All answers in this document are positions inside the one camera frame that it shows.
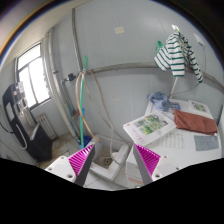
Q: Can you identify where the white radiator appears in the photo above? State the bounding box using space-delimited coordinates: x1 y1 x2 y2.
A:
36 114 58 140

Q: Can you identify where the green white striped shirt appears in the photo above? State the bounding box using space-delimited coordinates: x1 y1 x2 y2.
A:
154 32 203 83

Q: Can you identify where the white washing machine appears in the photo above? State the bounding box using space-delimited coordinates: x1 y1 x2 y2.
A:
125 98 224 188

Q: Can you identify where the grey horizontal wall pipe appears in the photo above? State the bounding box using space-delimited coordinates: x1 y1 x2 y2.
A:
87 62 224 92

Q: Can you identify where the beige flexible hose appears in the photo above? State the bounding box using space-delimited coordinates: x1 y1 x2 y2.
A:
75 70 101 144

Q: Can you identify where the grey printed paper sheet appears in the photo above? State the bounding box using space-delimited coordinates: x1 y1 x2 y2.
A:
194 135 219 151

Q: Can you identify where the brown folded towel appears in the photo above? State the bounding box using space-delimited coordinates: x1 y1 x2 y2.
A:
174 109 218 135

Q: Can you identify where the black water dispenser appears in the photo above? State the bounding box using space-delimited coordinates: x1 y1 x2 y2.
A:
2 82 52 162

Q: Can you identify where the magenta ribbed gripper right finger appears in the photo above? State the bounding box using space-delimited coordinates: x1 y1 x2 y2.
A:
132 143 183 186

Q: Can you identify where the white wall socket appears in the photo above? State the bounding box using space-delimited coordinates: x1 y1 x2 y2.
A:
115 26 124 35

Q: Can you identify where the illustrated open book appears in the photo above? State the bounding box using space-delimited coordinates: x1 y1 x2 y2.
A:
123 111 176 146

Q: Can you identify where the window with white frame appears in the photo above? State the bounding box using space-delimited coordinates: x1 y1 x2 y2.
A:
16 43 50 109

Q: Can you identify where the white squat toilet pan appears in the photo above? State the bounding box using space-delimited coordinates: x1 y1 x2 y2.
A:
90 143 129 181

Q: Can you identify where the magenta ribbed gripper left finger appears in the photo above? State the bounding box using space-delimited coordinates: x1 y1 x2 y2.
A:
45 143 97 187

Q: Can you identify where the blue crumpled cloth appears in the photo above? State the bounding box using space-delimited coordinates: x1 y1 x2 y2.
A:
147 91 171 112

